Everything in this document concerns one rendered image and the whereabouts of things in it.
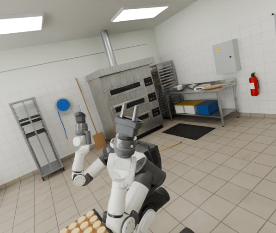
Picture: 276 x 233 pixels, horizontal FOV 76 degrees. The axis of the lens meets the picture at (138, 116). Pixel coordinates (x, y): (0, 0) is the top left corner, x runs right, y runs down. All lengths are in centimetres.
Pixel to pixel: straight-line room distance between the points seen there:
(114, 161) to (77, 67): 466
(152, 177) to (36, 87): 447
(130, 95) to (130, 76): 47
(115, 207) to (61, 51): 481
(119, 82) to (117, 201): 390
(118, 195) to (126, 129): 27
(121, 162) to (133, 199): 21
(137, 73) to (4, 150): 370
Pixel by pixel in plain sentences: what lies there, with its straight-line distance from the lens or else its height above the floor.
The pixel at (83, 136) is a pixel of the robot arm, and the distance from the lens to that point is 128.
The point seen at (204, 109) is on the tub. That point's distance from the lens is 486.
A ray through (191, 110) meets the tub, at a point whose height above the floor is 34.
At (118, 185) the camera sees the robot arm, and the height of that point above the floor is 128.
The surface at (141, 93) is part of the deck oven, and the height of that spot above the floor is 118.
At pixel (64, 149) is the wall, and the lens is 528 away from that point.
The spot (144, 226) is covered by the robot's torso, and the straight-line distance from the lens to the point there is 130.
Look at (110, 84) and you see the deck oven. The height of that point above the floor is 162.
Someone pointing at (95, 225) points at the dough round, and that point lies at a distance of 124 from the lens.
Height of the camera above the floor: 169
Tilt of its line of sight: 13 degrees down
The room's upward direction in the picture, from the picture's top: 16 degrees counter-clockwise
